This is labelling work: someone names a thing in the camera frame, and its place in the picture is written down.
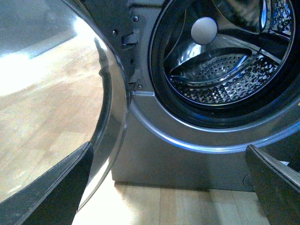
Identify steel perforated washer drum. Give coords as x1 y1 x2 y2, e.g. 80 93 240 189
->
164 0 297 107

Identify grey front-load washing machine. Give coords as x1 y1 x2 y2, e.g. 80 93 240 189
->
97 0 300 191

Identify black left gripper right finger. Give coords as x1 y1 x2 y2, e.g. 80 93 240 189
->
245 145 300 225

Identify round glass washer door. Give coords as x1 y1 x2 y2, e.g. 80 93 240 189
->
0 0 128 208

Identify black rubber door gasket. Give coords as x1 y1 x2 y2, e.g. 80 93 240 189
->
149 0 300 128

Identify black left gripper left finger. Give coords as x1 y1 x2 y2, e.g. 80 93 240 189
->
0 142 94 225

